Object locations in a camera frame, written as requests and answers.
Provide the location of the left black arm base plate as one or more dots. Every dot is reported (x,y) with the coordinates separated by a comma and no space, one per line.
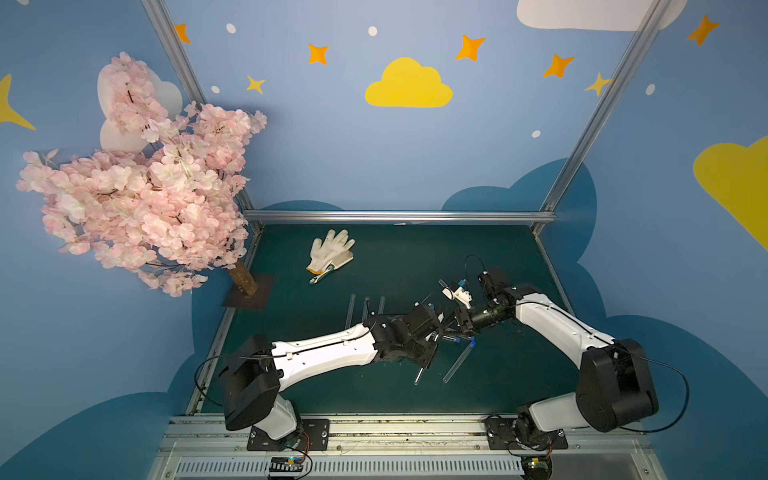
(312,435)

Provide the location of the pink cherry blossom tree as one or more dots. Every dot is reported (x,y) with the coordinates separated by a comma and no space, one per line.
(169,217)

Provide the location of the left small circuit board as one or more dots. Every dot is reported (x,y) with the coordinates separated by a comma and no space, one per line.
(286,467)

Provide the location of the aluminium frame post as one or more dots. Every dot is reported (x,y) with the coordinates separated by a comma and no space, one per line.
(161,20)
(640,44)

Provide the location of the white cotton work glove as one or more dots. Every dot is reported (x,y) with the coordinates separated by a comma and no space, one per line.
(323,251)

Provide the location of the aluminium frame right post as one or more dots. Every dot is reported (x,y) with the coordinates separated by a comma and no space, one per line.
(640,44)

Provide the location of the right small circuit board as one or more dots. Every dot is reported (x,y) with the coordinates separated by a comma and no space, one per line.
(536,468)

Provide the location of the green handled small tool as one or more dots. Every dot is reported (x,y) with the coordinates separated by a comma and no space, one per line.
(317,278)

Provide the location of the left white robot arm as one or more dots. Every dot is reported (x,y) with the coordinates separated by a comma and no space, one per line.
(253,378)

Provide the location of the black square tree base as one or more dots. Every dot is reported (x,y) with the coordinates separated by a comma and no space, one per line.
(238,298)

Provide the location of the aluminium mounting rail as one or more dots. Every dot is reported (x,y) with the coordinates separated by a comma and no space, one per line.
(430,446)

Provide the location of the aluminium frame left post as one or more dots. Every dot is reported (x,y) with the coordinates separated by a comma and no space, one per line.
(161,20)

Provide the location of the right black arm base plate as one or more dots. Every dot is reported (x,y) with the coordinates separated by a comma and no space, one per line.
(506,433)

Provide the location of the small circuit board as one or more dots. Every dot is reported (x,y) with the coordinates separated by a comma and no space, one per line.
(536,468)
(286,467)

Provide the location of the aluminium frame back bar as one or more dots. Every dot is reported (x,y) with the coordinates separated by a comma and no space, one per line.
(285,216)

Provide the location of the test tube vertical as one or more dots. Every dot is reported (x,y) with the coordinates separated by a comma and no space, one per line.
(420,372)

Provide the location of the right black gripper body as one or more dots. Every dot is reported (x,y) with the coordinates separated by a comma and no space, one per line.
(465,320)

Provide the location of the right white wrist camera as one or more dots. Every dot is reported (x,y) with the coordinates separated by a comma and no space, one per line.
(458,293)

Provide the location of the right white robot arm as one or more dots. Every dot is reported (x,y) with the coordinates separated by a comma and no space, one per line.
(614,388)

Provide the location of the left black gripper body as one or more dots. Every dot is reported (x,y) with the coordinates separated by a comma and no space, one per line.
(429,335)

